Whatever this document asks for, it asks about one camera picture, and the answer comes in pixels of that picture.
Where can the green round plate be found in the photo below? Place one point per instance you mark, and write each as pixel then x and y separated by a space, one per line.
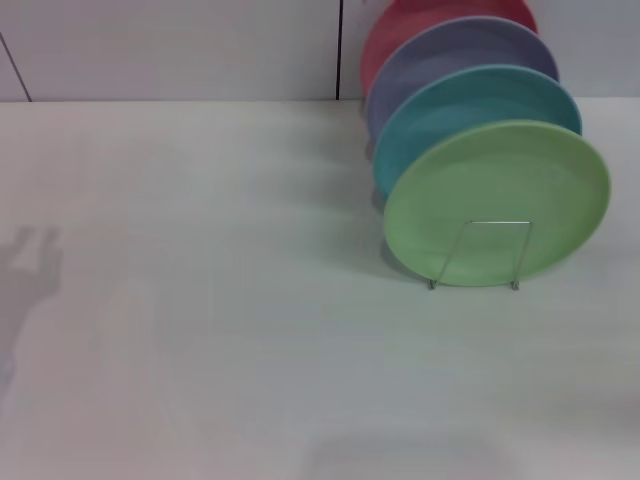
pixel 500 190

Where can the turquoise round plate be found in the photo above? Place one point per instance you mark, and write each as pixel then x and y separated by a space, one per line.
pixel 450 110

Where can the purple round plate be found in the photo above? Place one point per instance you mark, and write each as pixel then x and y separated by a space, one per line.
pixel 440 55

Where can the red round plate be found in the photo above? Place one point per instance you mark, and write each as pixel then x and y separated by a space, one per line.
pixel 395 25

